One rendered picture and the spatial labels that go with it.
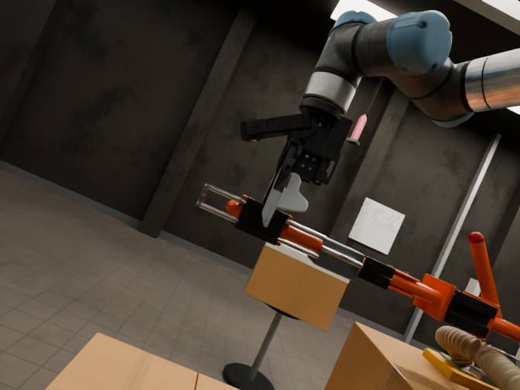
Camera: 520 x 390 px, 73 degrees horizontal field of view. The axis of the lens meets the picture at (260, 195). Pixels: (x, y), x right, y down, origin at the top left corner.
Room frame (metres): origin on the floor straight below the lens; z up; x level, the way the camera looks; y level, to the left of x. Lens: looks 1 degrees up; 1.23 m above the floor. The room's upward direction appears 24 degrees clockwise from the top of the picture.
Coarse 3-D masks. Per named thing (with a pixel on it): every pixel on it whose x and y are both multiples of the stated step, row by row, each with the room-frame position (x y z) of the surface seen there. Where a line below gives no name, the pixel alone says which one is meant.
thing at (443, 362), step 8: (424, 352) 0.72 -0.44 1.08; (432, 352) 0.70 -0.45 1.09; (440, 352) 0.71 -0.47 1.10; (432, 360) 0.69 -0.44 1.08; (440, 360) 0.67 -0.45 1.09; (448, 360) 0.68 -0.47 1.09; (440, 368) 0.66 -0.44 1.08; (448, 368) 0.64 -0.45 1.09; (456, 368) 0.65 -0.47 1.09; (464, 368) 0.66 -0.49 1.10; (480, 368) 0.68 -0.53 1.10; (448, 376) 0.63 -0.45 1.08; (456, 376) 0.63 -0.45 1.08; (464, 376) 0.63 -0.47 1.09; (472, 376) 0.64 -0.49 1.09; (464, 384) 0.63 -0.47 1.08; (472, 384) 0.63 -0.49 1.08; (480, 384) 0.63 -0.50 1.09
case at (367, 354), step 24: (360, 336) 0.70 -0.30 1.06; (384, 336) 0.74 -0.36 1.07; (360, 360) 0.67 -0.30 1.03; (384, 360) 0.59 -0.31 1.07; (408, 360) 0.63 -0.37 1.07; (336, 384) 0.72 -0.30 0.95; (360, 384) 0.63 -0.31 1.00; (384, 384) 0.57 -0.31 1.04; (408, 384) 0.51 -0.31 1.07; (432, 384) 0.56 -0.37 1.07; (456, 384) 0.62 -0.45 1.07
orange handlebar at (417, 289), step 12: (228, 204) 0.55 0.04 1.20; (288, 228) 0.54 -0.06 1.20; (300, 240) 0.54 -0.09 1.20; (312, 240) 0.54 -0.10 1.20; (396, 276) 0.54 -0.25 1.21; (408, 276) 0.54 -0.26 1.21; (396, 288) 0.55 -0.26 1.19; (408, 288) 0.54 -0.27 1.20; (420, 288) 0.54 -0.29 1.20; (432, 300) 0.55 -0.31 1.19; (504, 324) 0.55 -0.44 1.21; (516, 336) 0.55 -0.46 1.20
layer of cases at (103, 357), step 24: (96, 336) 1.25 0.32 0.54; (72, 360) 1.08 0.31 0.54; (96, 360) 1.12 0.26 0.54; (120, 360) 1.18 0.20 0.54; (144, 360) 1.24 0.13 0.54; (72, 384) 0.98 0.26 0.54; (96, 384) 1.02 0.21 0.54; (120, 384) 1.07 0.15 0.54; (144, 384) 1.11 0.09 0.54; (168, 384) 1.17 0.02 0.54; (192, 384) 1.23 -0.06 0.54; (216, 384) 1.29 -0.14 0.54
